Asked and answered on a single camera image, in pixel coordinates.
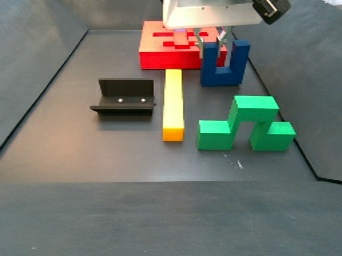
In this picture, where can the black angle bracket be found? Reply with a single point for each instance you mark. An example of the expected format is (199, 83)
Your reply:
(126, 96)

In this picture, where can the red slotted board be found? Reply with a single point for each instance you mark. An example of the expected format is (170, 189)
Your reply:
(166, 49)

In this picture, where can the yellow long bar block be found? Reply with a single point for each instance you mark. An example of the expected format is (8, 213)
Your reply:
(173, 107)

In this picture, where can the blue U-shaped block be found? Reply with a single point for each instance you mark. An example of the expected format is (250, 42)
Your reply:
(226, 75)

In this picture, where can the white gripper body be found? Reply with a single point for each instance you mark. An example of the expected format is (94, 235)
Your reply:
(209, 13)

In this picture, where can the purple U-shaped block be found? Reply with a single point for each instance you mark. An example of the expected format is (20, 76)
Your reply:
(181, 30)

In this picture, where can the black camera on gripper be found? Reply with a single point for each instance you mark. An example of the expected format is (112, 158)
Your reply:
(271, 9)

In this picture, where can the green stepped arch block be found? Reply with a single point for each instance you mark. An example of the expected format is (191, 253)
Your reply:
(270, 136)

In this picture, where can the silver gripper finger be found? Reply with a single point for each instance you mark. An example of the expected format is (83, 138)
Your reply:
(199, 41)
(222, 40)

